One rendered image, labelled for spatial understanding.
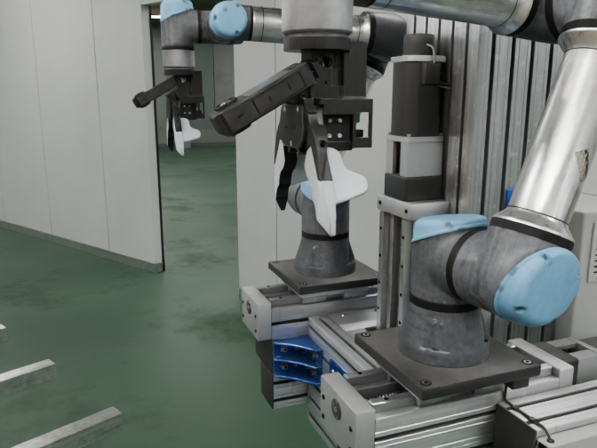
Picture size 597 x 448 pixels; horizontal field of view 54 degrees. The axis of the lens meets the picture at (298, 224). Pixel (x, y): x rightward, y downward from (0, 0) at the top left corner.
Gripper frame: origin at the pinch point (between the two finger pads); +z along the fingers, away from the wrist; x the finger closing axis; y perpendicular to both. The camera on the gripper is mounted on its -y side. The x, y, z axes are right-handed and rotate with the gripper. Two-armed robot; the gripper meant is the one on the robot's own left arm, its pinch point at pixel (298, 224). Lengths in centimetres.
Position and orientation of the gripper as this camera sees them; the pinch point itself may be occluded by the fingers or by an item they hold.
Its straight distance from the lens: 65.4
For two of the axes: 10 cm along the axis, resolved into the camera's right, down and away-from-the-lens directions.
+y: 9.3, -0.8, 3.5
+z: 0.0, 9.8, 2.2
